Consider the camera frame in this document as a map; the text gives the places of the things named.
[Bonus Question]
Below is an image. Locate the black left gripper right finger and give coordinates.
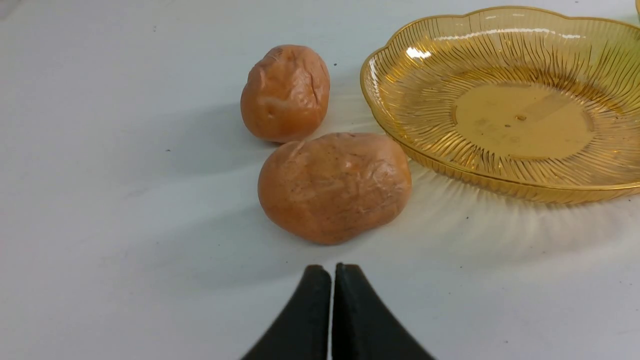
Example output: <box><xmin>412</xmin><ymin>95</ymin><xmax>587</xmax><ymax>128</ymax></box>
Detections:
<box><xmin>331</xmin><ymin>263</ymin><xmax>434</xmax><ymax>360</ymax></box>

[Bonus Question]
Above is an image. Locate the small brown potato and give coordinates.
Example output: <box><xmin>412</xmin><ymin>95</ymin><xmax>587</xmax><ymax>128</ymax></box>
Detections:
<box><xmin>240</xmin><ymin>44</ymin><xmax>331</xmax><ymax>144</ymax></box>

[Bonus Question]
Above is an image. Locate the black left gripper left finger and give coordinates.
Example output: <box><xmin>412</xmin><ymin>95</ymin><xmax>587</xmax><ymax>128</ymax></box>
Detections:
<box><xmin>243</xmin><ymin>264</ymin><xmax>332</xmax><ymax>360</ymax></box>

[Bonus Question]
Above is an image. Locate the amber ribbed plastic plate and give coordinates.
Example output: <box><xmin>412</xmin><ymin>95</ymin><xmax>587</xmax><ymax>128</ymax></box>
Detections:
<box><xmin>359</xmin><ymin>6</ymin><xmax>640</xmax><ymax>204</ymax></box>

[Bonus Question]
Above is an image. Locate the large brown potato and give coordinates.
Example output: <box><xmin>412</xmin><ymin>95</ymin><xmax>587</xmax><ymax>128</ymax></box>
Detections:
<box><xmin>257</xmin><ymin>132</ymin><xmax>412</xmax><ymax>245</ymax></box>

